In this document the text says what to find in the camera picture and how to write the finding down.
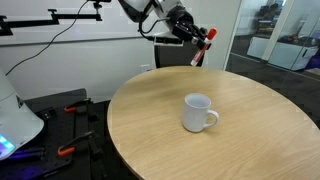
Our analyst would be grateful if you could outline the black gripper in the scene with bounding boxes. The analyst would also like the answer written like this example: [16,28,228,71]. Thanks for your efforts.
[168,6,211,50]

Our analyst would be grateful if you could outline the red marker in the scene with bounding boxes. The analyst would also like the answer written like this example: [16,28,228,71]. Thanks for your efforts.
[190,28,217,66]

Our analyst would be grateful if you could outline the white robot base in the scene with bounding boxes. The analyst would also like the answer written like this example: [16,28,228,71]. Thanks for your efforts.
[0,70,44,160]

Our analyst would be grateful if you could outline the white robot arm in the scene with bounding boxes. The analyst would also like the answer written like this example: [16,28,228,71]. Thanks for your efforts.
[118,0,208,49]

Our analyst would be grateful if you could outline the white mug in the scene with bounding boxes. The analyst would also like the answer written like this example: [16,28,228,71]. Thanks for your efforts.
[182,93,220,133]

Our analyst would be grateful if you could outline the black office chair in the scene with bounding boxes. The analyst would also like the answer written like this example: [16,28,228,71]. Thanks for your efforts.
[154,32,198,68]

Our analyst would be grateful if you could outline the white cabinet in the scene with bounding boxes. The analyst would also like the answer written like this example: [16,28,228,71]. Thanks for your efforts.
[247,36,318,71]

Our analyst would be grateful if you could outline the round wooden table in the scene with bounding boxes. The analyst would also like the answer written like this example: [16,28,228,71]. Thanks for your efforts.
[107,66,320,180]

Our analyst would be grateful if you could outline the black work bench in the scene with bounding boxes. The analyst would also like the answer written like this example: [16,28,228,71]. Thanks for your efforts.
[0,88,111,180]

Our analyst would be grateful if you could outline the black cable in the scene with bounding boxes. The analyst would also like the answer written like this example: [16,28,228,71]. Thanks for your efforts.
[5,1,88,77]

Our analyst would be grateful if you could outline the upper orange handled clamp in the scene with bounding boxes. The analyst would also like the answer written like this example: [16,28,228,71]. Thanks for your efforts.
[64,98,92,113]

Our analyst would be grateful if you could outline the orange handled clamp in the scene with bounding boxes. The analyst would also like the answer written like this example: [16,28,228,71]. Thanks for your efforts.
[57,131,95,157]
[64,98,92,113]

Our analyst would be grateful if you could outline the lower orange handled clamp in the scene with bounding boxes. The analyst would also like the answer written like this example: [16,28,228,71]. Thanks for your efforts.
[57,131,95,157]

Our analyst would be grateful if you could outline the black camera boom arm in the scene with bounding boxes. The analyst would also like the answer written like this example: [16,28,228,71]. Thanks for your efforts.
[0,0,111,36]

